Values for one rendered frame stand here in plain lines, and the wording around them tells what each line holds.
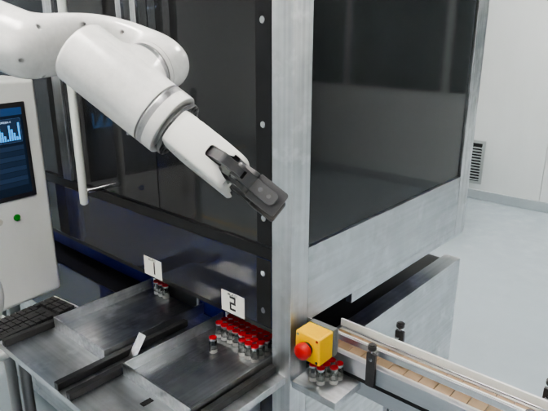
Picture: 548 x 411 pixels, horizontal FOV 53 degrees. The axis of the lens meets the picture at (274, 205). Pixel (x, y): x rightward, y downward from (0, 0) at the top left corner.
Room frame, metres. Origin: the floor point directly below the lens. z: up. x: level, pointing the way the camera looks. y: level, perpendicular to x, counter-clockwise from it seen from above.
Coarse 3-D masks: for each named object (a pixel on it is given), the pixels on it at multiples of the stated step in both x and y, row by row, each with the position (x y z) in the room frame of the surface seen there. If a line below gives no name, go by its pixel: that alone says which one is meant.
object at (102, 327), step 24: (144, 288) 1.63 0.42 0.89; (72, 312) 1.43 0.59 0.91; (96, 312) 1.48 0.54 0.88; (120, 312) 1.48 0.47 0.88; (144, 312) 1.48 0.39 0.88; (168, 312) 1.48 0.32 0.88; (192, 312) 1.45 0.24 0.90; (72, 336) 1.33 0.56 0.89; (96, 336) 1.35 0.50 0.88; (120, 336) 1.35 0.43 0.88
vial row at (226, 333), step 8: (216, 320) 1.35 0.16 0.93; (216, 328) 1.34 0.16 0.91; (224, 328) 1.32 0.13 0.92; (232, 328) 1.31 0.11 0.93; (224, 336) 1.32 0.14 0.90; (232, 336) 1.30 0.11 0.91; (240, 336) 1.28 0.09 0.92; (248, 336) 1.27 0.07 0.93; (232, 344) 1.30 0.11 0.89; (264, 352) 1.24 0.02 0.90
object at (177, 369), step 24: (192, 336) 1.34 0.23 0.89; (144, 360) 1.22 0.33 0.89; (168, 360) 1.23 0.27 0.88; (192, 360) 1.23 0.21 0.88; (216, 360) 1.23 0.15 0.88; (240, 360) 1.23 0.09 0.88; (264, 360) 1.18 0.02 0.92; (144, 384) 1.11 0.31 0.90; (168, 384) 1.13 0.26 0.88; (192, 384) 1.13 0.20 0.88; (216, 384) 1.13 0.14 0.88; (192, 408) 1.00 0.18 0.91
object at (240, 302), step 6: (222, 294) 1.31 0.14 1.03; (228, 294) 1.29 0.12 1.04; (234, 294) 1.27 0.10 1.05; (222, 300) 1.31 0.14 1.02; (228, 300) 1.29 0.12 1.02; (240, 300) 1.26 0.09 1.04; (222, 306) 1.31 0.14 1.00; (228, 306) 1.29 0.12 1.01; (234, 306) 1.28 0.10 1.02; (240, 306) 1.26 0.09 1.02; (234, 312) 1.28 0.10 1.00; (240, 312) 1.26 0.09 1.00
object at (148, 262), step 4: (144, 256) 1.53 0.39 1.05; (144, 260) 1.53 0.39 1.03; (148, 260) 1.52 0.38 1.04; (152, 260) 1.50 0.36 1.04; (156, 260) 1.49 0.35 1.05; (144, 264) 1.53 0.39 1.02; (148, 264) 1.52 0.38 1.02; (152, 264) 1.50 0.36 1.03; (156, 264) 1.49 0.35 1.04; (160, 264) 1.48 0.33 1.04; (144, 268) 1.53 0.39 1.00; (148, 268) 1.52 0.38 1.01; (152, 268) 1.50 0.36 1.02; (156, 268) 1.49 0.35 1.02; (160, 268) 1.48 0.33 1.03; (148, 272) 1.52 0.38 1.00; (152, 272) 1.50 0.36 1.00; (156, 272) 1.49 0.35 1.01; (160, 272) 1.48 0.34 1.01; (156, 276) 1.50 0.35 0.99; (160, 276) 1.48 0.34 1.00
